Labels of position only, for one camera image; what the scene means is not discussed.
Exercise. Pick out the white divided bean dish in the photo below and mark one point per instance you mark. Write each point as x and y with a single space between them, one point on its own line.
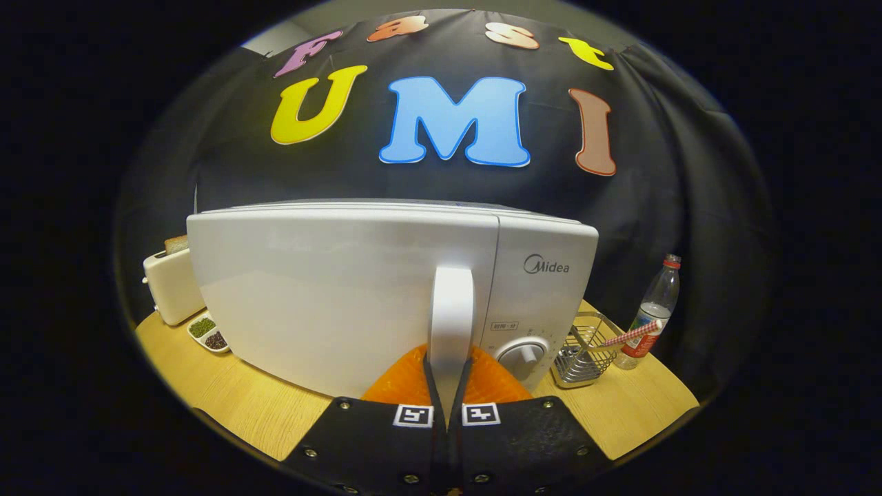
207 331

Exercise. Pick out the red striped straw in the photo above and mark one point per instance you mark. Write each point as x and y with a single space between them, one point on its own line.
634 333

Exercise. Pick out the clear plastic water bottle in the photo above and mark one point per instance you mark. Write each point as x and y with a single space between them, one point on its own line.
654 310

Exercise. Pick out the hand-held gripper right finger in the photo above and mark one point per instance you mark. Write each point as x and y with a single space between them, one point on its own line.
524 448

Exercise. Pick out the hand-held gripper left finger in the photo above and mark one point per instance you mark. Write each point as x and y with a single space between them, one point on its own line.
372 448

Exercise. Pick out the white toaster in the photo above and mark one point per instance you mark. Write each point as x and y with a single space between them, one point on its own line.
172 286

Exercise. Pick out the white microwave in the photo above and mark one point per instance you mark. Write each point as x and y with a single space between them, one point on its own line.
310 296

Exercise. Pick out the toasted bread slice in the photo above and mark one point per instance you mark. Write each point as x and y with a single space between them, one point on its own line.
176 244

